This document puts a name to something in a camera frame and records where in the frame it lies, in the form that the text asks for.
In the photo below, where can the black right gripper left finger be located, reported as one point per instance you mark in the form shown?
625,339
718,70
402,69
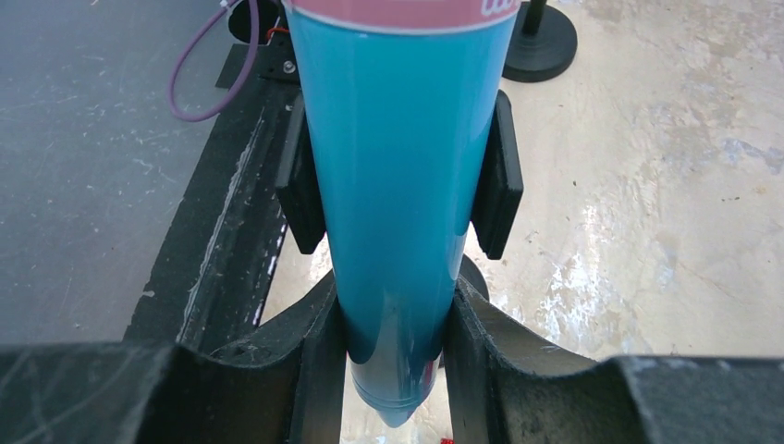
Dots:
284,383

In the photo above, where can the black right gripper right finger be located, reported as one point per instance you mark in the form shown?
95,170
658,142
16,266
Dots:
507,384

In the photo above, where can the blue toy microphone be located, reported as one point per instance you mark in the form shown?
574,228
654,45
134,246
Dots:
399,98

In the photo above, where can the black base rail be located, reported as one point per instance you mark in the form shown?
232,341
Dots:
210,281

